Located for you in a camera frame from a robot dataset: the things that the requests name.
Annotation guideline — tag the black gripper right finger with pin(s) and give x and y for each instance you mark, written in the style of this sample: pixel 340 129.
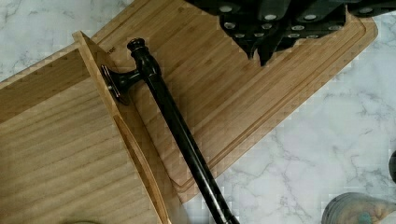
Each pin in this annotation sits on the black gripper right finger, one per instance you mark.
pixel 291 20

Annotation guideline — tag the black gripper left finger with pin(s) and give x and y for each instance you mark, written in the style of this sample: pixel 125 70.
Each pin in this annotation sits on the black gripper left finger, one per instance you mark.
pixel 254 25

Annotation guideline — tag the black drawer handle bar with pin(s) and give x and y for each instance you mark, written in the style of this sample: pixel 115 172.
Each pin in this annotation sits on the black drawer handle bar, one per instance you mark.
pixel 148 69

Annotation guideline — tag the wooden drawer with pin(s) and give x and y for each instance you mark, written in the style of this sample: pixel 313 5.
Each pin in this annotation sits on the wooden drawer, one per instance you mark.
pixel 67 154

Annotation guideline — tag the bamboo cutting board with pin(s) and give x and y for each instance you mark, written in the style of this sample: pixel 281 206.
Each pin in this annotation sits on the bamboo cutting board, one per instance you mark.
pixel 230 102

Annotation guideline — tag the cereal jar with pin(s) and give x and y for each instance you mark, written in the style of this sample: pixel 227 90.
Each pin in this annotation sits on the cereal jar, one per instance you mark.
pixel 358 208

